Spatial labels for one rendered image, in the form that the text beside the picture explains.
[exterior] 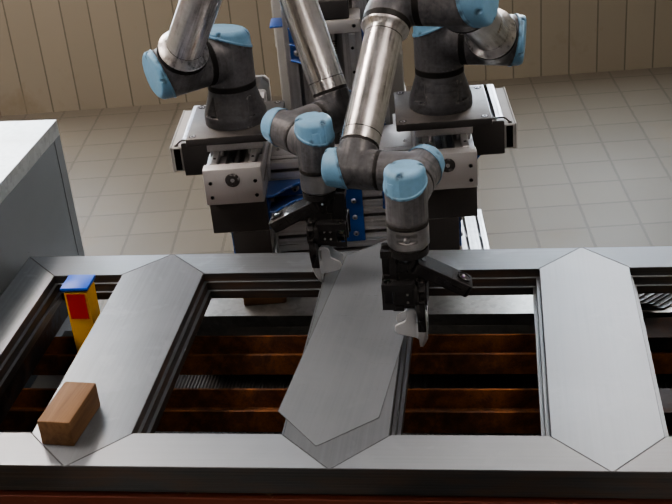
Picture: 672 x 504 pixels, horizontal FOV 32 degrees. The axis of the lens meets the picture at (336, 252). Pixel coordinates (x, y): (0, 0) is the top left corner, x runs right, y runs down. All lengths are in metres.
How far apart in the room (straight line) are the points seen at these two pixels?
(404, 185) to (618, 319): 0.52
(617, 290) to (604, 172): 2.62
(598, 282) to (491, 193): 2.43
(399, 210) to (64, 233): 1.21
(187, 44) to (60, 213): 0.63
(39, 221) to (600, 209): 2.47
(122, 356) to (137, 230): 2.52
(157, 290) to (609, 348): 0.94
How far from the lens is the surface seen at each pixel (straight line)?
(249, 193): 2.69
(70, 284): 2.51
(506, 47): 2.63
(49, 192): 2.91
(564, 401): 2.02
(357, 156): 2.12
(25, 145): 2.84
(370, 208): 2.83
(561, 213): 4.59
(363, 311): 2.29
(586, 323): 2.23
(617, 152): 5.13
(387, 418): 1.99
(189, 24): 2.52
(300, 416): 2.01
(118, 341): 2.31
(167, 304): 2.40
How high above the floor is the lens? 2.04
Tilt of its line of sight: 28 degrees down
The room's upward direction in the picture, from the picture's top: 5 degrees counter-clockwise
